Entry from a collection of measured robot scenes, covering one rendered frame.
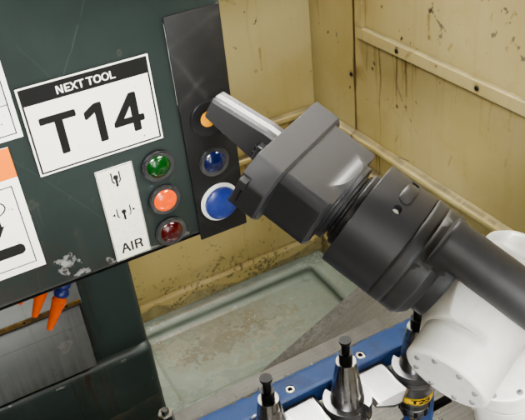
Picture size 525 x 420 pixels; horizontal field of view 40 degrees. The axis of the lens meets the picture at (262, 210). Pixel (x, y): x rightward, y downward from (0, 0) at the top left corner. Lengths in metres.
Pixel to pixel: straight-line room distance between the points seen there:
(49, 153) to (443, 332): 0.31
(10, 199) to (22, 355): 0.94
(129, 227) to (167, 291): 1.43
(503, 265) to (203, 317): 1.62
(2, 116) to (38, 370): 1.02
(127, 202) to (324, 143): 0.16
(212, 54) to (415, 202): 0.19
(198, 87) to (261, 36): 1.24
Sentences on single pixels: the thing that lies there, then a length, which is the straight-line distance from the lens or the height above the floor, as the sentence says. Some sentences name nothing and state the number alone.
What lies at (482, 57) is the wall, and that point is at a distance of 1.39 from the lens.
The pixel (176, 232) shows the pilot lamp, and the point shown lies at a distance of 0.61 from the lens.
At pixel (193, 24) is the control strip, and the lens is 0.56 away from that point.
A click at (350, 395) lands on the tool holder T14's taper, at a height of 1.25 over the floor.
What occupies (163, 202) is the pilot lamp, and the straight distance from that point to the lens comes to 0.59.
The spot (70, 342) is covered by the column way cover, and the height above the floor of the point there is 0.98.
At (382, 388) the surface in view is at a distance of 0.99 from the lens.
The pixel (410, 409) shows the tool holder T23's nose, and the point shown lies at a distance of 1.05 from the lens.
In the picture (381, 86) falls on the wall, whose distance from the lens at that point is 1.67.
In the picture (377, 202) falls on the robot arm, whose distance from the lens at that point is 0.51.
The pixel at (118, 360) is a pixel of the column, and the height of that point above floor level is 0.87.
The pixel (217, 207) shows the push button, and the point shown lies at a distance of 0.62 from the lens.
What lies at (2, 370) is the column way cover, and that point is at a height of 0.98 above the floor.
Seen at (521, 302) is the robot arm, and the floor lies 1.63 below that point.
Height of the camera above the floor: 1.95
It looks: 34 degrees down
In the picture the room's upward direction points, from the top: 6 degrees counter-clockwise
